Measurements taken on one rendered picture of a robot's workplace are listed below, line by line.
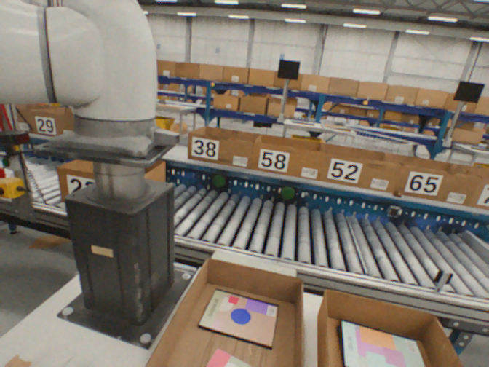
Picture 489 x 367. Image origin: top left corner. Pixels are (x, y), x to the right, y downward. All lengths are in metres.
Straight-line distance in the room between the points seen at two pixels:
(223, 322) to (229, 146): 0.97
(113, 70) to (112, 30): 0.06
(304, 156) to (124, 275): 1.06
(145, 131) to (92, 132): 0.10
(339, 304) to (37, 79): 0.81
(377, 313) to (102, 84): 0.82
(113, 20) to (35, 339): 0.70
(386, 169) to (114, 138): 1.28
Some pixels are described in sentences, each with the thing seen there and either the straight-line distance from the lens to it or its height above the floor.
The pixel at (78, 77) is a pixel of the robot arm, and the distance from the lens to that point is 0.51.
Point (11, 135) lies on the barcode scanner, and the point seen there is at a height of 1.08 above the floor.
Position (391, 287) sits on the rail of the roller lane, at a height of 0.74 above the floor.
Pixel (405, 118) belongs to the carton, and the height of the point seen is 0.94.
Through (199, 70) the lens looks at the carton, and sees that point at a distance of 6.38.
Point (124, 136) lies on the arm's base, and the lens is 0.52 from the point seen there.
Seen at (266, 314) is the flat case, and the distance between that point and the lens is 0.76.
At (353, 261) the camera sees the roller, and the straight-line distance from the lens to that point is 1.09.
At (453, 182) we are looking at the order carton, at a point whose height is 1.00.
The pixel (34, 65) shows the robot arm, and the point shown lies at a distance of 0.51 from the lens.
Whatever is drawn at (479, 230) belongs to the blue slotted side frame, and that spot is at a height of 0.78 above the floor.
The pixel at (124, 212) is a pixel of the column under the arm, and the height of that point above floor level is 1.07.
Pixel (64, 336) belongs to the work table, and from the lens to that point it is 0.79.
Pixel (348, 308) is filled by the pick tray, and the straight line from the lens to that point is 0.80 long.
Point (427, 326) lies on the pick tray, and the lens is 0.87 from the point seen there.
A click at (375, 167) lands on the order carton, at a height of 1.01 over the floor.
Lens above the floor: 1.33
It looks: 21 degrees down
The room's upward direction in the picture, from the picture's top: 6 degrees clockwise
